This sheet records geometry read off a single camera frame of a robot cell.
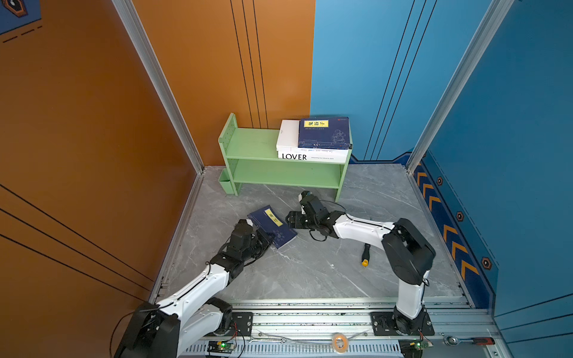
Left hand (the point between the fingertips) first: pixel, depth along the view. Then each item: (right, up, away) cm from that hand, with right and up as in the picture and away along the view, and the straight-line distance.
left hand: (277, 232), depth 84 cm
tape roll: (+21, -33, -13) cm, 41 cm away
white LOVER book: (+20, +29, -2) cm, 35 cm away
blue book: (-1, +1, +5) cm, 5 cm away
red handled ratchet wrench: (+56, -31, -15) cm, 65 cm away
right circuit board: (+45, -34, -13) cm, 58 cm away
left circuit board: (-17, -34, -13) cm, 40 cm away
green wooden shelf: (-11, +29, +6) cm, 31 cm away
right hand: (+5, +4, +8) cm, 10 cm away
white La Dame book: (+4, +38, +3) cm, 38 cm away
